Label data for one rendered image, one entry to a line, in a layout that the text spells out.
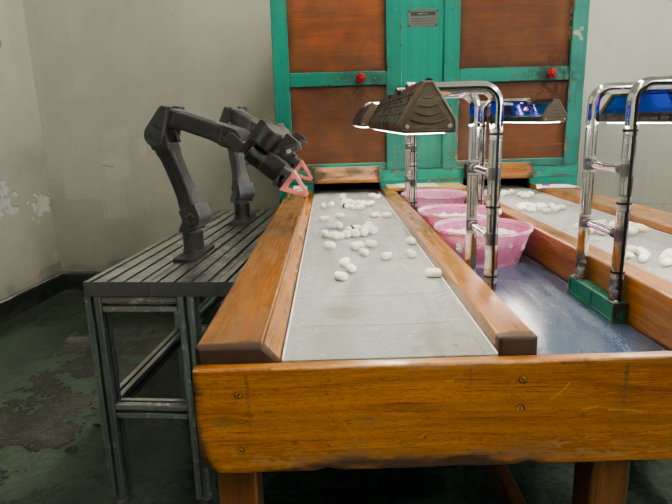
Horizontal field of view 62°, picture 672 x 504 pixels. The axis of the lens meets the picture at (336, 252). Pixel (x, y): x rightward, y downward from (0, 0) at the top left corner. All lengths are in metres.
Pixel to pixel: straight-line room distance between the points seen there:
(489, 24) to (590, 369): 2.02
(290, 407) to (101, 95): 3.25
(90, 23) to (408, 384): 3.42
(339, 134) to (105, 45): 1.82
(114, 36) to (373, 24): 1.82
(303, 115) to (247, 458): 1.91
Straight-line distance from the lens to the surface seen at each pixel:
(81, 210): 4.00
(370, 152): 2.55
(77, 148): 3.96
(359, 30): 2.57
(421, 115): 0.78
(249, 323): 0.86
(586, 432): 0.88
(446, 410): 0.81
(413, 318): 0.93
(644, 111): 1.36
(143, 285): 1.52
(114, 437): 1.74
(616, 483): 1.02
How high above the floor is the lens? 1.06
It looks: 13 degrees down
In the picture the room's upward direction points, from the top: 2 degrees counter-clockwise
